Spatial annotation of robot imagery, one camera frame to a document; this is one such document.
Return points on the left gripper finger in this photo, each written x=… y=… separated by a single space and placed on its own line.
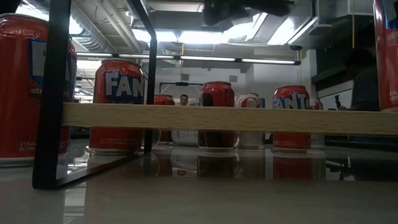
x=270 y=7

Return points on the red Coca-Cola Zero can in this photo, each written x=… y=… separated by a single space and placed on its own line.
x=217 y=93

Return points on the red Fanta can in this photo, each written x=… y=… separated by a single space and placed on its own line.
x=118 y=77
x=18 y=93
x=290 y=93
x=387 y=62

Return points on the red soda can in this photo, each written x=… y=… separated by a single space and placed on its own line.
x=164 y=99

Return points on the bright ceiling light panel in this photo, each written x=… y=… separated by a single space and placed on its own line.
x=202 y=37

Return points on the person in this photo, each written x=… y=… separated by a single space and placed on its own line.
x=184 y=100
x=363 y=87

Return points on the long ceiling light strip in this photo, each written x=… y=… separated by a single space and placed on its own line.
x=93 y=55

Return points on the silver rectangular air duct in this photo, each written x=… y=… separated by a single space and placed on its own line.
x=298 y=28

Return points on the black dome camera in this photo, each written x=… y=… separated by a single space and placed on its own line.
x=295 y=47

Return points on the grey wall box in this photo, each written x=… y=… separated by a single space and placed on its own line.
x=233 y=78
x=185 y=77

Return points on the wooden shelf with black frame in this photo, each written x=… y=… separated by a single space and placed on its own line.
x=217 y=119

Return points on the black camera stand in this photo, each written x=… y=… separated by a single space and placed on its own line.
x=337 y=101

